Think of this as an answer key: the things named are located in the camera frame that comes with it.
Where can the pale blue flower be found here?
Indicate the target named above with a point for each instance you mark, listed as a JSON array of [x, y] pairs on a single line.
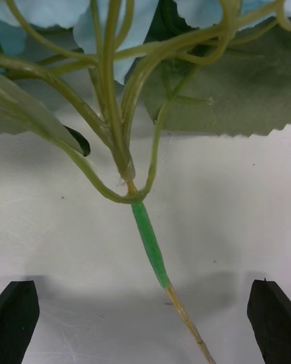
[[150, 242]]

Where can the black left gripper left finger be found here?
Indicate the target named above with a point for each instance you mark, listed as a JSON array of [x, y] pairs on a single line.
[[16, 324]]

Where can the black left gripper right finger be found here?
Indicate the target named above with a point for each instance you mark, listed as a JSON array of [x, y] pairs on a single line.
[[272, 324]]

